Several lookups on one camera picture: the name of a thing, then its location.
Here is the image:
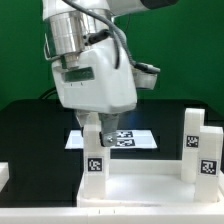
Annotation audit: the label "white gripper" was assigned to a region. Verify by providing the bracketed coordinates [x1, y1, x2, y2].
[52, 38, 137, 147]

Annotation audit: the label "white desk top panel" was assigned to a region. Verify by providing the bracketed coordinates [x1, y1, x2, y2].
[77, 159, 224, 207]

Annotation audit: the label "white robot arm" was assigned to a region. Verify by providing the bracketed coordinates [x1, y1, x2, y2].
[42, 0, 179, 147]

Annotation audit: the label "white left corner block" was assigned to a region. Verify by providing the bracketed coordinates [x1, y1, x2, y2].
[0, 162, 9, 192]

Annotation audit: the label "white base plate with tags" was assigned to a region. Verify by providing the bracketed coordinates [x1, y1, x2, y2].
[65, 130, 157, 149]

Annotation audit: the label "black cables behind base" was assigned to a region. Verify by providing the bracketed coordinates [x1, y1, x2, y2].
[38, 87, 59, 100]

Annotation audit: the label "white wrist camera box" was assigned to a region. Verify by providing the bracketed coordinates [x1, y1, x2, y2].
[132, 63, 160, 90]

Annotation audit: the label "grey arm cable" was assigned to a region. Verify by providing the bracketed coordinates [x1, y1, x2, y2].
[61, 0, 162, 75]

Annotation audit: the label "white front rail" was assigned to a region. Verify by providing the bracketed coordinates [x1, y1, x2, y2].
[0, 207, 224, 224]

